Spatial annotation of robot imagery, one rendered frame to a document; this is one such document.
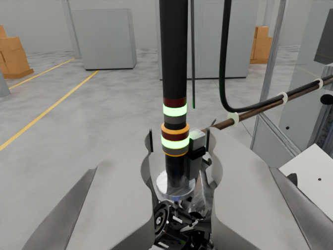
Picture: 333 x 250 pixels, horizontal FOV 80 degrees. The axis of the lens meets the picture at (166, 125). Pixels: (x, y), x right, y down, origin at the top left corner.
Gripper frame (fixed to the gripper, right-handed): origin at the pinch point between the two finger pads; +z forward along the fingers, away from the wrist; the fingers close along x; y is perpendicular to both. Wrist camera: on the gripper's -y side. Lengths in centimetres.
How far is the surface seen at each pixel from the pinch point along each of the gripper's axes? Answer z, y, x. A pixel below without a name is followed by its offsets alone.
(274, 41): 141, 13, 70
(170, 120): 14.1, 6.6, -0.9
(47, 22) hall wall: 1224, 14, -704
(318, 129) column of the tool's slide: 57, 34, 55
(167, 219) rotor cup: 22.6, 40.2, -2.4
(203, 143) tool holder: 17.1, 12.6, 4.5
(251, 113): 25.7, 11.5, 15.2
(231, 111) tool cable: 22.4, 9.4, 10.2
